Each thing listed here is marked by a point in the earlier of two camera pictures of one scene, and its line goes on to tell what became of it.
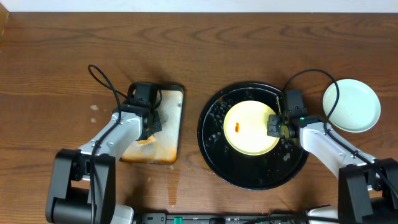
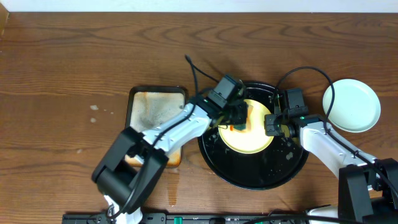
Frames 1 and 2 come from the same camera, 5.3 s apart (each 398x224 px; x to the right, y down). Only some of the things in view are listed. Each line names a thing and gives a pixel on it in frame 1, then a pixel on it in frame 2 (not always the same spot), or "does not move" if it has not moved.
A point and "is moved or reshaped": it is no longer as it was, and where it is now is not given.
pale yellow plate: (245, 128) does not move
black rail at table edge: (232, 218) does not move
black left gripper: (154, 125) to (237, 112)
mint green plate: (358, 109) does not move
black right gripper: (274, 126) does not move
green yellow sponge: (150, 139) is moved or reshaped
